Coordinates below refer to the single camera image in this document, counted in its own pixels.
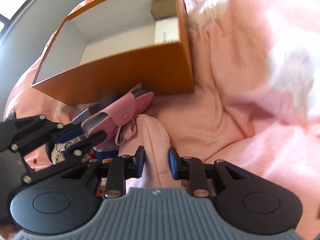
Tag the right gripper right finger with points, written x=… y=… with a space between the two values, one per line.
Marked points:
x=208 y=180

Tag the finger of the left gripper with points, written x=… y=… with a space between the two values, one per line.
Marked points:
x=74 y=155
x=27 y=134

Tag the metal keyring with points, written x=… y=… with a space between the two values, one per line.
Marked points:
x=58 y=151

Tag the small brown cardboard box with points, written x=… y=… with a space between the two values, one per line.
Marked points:
x=162 y=9

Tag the pink leather key case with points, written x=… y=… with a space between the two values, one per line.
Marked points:
x=113 y=118

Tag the orange cardboard storage box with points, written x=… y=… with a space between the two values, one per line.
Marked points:
x=107 y=47

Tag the pink patterned duvet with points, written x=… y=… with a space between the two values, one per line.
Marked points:
x=255 y=103

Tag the white small box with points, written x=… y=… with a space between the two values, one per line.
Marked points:
x=167 y=30

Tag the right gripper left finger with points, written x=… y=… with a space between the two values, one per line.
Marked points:
x=76 y=182

